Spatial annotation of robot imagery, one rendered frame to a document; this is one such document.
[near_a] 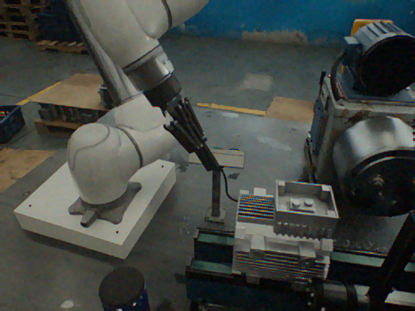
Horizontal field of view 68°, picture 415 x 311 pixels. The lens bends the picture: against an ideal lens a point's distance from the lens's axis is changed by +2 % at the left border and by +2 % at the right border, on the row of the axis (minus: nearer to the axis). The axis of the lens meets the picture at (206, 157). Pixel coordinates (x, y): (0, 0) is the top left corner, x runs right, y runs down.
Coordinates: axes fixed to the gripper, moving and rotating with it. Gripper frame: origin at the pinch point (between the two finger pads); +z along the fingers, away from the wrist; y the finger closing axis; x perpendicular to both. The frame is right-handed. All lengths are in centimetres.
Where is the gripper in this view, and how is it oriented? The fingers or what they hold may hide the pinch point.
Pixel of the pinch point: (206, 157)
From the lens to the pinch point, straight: 71.3
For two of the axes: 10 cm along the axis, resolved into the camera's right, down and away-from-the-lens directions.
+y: 1.8, -5.8, 8.0
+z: 4.9, 7.6, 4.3
